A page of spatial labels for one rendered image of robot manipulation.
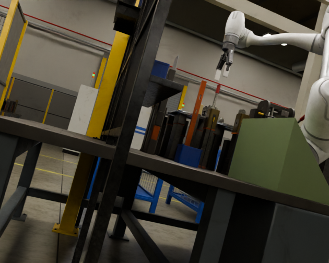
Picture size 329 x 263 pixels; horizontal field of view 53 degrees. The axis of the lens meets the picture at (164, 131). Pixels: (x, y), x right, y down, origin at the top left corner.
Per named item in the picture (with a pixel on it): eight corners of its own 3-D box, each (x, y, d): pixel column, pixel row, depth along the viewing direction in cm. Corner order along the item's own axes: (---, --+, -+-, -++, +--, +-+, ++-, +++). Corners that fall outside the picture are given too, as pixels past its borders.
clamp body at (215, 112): (201, 168, 197) (216, 111, 199) (207, 170, 187) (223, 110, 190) (191, 166, 196) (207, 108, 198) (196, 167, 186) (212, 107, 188)
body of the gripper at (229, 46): (237, 45, 197) (234, 60, 197) (232, 48, 206) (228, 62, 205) (226, 40, 196) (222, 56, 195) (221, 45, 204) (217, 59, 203)
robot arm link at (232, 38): (235, 40, 206) (233, 49, 206) (222, 36, 205) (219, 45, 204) (242, 36, 197) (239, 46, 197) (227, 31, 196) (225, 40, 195)
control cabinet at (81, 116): (65, 147, 1159) (84, 81, 1175) (80, 151, 1171) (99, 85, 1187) (59, 151, 926) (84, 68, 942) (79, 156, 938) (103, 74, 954)
